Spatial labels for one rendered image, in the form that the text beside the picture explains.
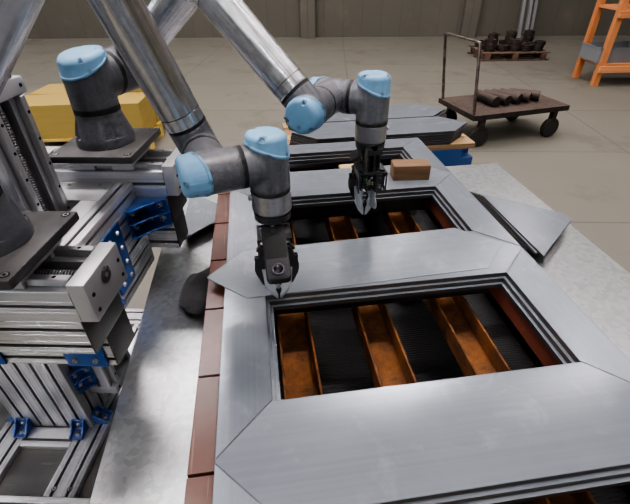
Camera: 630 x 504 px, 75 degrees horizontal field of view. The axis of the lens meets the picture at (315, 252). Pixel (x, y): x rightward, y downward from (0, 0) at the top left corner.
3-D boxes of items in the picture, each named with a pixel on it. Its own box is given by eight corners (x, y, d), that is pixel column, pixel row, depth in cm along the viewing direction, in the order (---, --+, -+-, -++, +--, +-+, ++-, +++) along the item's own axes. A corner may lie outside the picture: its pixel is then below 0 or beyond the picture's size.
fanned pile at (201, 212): (224, 192, 166) (223, 183, 164) (220, 248, 135) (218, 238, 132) (193, 194, 165) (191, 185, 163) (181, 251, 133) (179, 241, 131)
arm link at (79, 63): (60, 108, 107) (39, 51, 99) (100, 95, 117) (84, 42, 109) (95, 114, 103) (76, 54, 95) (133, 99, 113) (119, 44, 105)
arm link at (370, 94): (360, 67, 95) (396, 70, 92) (357, 115, 101) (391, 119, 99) (349, 75, 89) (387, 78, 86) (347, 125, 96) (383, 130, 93)
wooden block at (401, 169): (424, 172, 141) (426, 158, 138) (429, 179, 136) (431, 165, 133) (389, 173, 141) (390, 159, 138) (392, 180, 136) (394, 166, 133)
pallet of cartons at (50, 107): (185, 124, 440) (170, 49, 398) (141, 161, 361) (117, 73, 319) (73, 119, 455) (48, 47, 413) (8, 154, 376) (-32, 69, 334)
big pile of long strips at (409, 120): (439, 114, 209) (441, 102, 206) (475, 143, 177) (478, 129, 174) (282, 123, 201) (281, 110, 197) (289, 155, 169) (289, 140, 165)
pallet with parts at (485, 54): (466, 52, 737) (471, 27, 714) (529, 52, 735) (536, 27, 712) (479, 61, 676) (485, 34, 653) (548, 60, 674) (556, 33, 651)
